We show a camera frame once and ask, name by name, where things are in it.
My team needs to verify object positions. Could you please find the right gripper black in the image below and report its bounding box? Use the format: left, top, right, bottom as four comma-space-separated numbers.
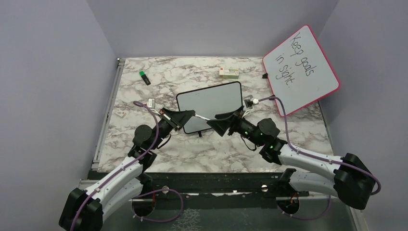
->
207, 105, 263, 147

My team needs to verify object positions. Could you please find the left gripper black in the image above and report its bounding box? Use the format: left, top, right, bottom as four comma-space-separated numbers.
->
150, 107, 195, 150

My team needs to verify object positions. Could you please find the white marker pen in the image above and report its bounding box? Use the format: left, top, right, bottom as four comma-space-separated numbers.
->
194, 114, 210, 121

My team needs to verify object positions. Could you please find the black framed small whiteboard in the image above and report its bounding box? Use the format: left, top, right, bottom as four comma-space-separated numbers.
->
176, 81, 242, 119

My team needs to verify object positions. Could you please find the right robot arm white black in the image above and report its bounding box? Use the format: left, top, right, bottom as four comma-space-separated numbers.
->
207, 108, 376, 210

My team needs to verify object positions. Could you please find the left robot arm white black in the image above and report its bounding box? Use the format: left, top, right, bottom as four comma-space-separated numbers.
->
59, 108, 195, 231

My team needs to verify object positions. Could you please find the pink framed whiteboard with text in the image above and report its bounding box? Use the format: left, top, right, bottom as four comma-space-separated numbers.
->
262, 25, 341, 116

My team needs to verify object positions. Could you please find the green white eraser box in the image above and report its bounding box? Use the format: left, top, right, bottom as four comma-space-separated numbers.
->
219, 67, 240, 79

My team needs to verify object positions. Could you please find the green black highlighter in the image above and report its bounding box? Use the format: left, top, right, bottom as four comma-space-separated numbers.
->
139, 71, 151, 86

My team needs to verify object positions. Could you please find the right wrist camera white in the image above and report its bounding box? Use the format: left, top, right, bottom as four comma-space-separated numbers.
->
243, 97, 259, 116

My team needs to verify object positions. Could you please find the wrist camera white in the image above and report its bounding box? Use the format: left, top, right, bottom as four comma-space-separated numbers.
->
146, 98, 161, 116
243, 97, 259, 116

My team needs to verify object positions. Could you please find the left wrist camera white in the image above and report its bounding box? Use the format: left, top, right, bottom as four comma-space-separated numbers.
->
146, 98, 161, 116

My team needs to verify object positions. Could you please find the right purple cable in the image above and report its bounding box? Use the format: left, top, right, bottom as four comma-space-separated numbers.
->
255, 95, 382, 221

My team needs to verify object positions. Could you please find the purple cable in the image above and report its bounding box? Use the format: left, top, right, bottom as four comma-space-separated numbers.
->
255, 95, 382, 221
68, 101, 185, 231

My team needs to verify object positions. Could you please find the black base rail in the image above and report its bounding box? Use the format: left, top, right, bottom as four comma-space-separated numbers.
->
137, 169, 309, 209

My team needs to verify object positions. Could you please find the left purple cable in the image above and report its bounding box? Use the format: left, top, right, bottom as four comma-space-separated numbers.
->
68, 101, 185, 231

